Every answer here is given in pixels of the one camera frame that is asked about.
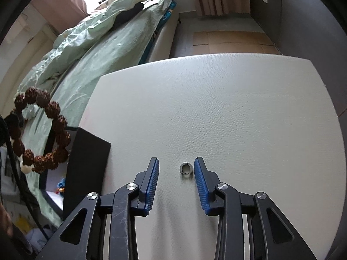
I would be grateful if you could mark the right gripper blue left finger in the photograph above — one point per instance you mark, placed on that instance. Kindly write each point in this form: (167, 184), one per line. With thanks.
(147, 182)

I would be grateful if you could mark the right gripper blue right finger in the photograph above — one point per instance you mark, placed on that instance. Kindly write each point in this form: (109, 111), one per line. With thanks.
(206, 181)

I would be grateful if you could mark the black jewelry box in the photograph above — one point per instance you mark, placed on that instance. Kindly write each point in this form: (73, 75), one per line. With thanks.
(66, 186)

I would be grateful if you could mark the flattened cardboard on floor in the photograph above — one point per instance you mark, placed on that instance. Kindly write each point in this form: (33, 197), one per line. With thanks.
(234, 42)

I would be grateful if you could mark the light green duvet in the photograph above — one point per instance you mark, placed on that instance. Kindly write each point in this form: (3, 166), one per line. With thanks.
(74, 42)

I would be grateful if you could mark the bed with green sheet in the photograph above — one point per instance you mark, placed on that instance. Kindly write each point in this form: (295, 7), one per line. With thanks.
(126, 46)

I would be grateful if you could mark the black garment on bed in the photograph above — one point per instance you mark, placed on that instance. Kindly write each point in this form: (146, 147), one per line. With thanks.
(126, 16)

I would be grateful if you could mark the pink left curtain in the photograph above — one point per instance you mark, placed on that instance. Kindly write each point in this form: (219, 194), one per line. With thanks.
(61, 14)

